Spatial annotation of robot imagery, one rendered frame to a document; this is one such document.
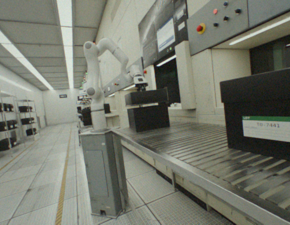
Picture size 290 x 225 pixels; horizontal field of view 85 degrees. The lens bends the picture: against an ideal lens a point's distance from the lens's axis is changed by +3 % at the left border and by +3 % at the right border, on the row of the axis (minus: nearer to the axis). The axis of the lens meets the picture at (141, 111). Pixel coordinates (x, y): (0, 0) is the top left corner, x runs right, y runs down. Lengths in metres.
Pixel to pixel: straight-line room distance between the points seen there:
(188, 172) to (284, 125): 0.29
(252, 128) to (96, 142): 1.16
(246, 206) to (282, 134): 0.26
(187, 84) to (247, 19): 0.52
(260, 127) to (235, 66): 0.87
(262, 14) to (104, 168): 1.44
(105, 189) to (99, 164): 0.23
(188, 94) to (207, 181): 0.92
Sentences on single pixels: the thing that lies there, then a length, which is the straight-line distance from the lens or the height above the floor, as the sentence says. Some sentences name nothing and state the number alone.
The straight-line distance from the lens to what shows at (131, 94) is 1.12.
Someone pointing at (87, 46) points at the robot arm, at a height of 1.51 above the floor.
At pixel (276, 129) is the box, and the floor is 0.85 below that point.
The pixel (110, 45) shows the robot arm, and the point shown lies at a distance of 1.54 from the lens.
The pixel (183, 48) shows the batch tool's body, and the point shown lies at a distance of 1.35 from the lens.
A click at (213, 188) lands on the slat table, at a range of 0.45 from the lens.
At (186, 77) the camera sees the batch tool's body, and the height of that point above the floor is 1.12.
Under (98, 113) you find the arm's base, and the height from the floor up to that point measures 0.92.
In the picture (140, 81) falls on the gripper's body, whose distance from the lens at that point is 1.34.
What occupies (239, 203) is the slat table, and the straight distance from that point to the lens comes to 0.42.
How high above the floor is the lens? 0.97
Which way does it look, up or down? 3 degrees down
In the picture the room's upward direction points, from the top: 7 degrees counter-clockwise
